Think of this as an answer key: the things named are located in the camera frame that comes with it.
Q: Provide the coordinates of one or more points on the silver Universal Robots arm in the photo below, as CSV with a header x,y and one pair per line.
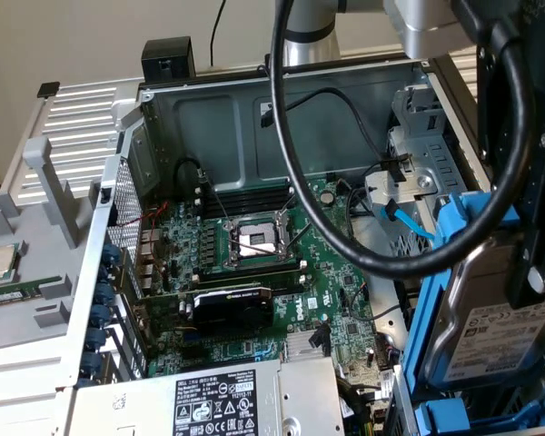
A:
x,y
309,45

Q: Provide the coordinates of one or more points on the black graphics card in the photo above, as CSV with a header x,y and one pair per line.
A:
x,y
236,311

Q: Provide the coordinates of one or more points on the empty blue disk carrier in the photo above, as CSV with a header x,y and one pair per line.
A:
x,y
440,418

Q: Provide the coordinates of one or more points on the green Dell motherboard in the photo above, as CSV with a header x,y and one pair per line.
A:
x,y
327,290

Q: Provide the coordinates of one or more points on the installed green RAM stick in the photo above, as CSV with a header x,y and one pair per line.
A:
x,y
250,274

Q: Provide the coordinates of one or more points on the grey disk bay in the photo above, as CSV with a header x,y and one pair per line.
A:
x,y
495,411

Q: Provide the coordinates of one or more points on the grey parts rack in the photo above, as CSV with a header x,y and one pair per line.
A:
x,y
41,272

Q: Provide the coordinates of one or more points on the silver power supply unit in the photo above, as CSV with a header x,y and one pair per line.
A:
x,y
163,399

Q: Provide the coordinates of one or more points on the round coin battery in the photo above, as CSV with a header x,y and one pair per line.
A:
x,y
329,196

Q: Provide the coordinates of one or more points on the grey plastic drive bracket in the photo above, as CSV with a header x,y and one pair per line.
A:
x,y
377,188

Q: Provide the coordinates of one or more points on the black box on table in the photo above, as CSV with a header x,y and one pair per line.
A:
x,y
168,59

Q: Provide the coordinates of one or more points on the blue expansion slot latch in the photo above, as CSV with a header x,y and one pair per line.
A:
x,y
101,293

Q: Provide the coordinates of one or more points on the CPU socket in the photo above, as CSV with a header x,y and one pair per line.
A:
x,y
254,238

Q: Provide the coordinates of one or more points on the white barcode tag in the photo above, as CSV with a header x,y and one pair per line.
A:
x,y
386,383

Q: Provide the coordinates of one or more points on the silver finned heatsink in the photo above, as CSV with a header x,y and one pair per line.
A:
x,y
297,345

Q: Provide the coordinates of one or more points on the hard disk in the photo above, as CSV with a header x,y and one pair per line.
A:
x,y
481,327

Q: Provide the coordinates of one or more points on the open grey PC case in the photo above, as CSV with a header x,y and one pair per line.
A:
x,y
209,136

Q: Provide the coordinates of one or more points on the metal locking lever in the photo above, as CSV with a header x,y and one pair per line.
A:
x,y
215,200
254,247

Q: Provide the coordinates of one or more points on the loose green RAM stick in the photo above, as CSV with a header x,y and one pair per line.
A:
x,y
13,293

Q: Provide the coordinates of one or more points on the empty black RAM slot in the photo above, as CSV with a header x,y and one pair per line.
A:
x,y
245,195
245,208

